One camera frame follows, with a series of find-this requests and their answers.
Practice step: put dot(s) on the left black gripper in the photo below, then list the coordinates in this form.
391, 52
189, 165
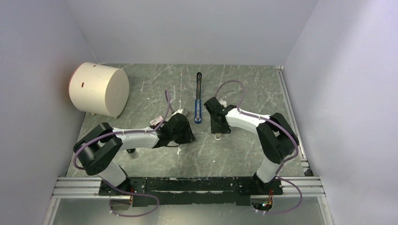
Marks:
188, 136

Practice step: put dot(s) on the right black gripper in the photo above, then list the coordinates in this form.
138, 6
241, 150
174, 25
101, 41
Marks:
215, 129

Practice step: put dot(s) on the beige white stapler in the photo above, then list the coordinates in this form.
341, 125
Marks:
218, 136

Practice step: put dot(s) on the red white staple box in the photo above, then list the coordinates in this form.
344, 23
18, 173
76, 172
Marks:
157, 121

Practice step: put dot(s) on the blue black stapler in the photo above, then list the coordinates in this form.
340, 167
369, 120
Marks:
198, 117

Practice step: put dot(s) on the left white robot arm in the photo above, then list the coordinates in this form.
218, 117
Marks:
97, 150

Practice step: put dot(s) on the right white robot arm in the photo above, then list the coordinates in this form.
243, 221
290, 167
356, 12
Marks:
277, 138

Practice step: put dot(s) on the black bottle red cap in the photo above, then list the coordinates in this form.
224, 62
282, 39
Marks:
132, 153

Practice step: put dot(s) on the cream cylindrical container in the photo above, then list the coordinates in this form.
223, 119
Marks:
99, 89

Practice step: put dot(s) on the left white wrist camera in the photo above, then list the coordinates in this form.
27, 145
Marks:
182, 111

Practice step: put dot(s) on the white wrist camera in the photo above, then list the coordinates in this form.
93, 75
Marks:
223, 103
182, 111

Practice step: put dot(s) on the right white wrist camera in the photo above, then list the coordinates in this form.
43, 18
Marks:
223, 103

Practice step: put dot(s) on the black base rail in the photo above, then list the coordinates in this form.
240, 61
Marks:
199, 190

